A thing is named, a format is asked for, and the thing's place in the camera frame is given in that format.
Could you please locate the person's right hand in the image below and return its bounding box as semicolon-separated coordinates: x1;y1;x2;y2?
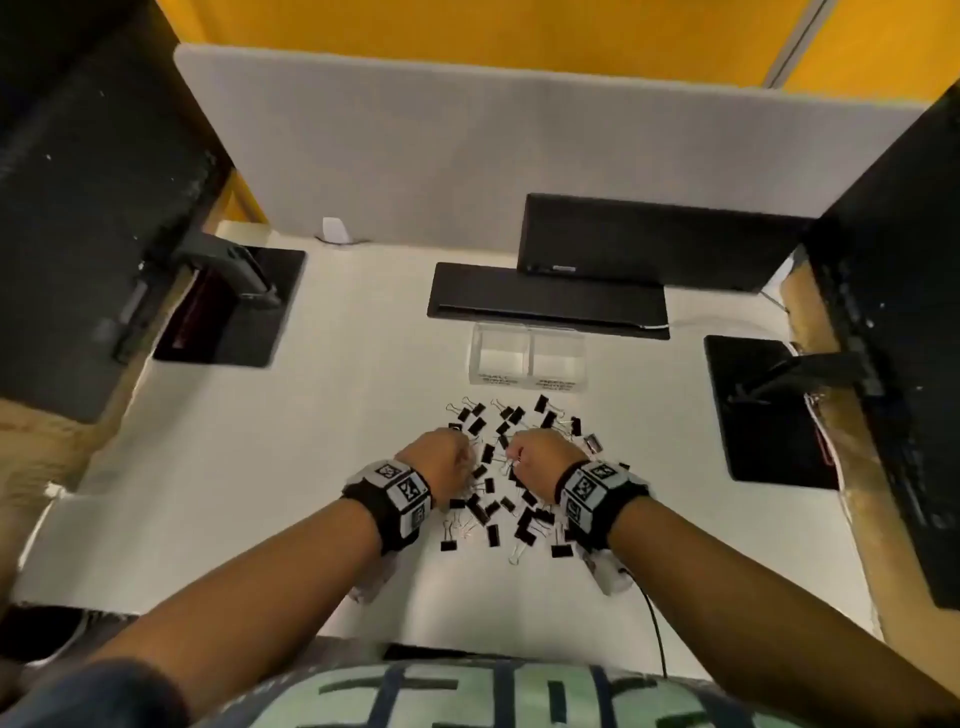
506;428;590;505

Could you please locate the person's left hand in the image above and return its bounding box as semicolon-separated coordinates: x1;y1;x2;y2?
395;428;475;508

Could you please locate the pile of black binder clips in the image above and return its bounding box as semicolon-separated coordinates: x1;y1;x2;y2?
438;393;628;568

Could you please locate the clear two-compartment plastic box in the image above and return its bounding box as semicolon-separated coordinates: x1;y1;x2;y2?
468;322;590;393

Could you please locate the person's right forearm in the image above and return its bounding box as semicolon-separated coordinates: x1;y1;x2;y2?
607;496;960;728

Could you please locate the person's left forearm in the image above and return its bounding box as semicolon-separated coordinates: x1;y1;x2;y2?
89;498;385;721

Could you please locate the brown cardboard box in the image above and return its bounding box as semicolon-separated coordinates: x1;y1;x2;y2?
783;258;960;661

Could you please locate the black left wristband with markers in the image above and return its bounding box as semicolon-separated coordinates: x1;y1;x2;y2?
341;458;435;556

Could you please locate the black wristband with markers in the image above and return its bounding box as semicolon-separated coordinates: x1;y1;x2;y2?
341;458;435;556
554;458;651;553

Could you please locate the black right wristband with markers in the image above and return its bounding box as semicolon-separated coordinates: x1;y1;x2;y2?
554;458;651;553

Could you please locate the black centre monitor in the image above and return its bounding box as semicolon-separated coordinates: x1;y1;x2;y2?
427;193;815;341

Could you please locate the black monitor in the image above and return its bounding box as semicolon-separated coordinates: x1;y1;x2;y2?
806;82;960;610
0;0;234;425
427;193;815;341

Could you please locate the black monitor stand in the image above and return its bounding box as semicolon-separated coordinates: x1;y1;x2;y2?
153;228;307;369
703;335;871;491

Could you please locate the grey shirt with green print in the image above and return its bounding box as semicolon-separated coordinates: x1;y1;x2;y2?
0;656;826;728

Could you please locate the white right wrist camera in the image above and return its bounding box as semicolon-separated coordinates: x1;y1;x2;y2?
584;551;635;598

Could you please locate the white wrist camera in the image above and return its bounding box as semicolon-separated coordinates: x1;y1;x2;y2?
584;551;635;598
348;551;399;605

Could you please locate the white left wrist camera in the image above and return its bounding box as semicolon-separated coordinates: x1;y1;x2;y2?
348;551;399;605

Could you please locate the white cable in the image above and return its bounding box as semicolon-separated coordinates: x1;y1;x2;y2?
644;313;800;354

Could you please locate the black cable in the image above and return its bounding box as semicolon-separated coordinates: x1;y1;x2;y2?
626;569;669;680

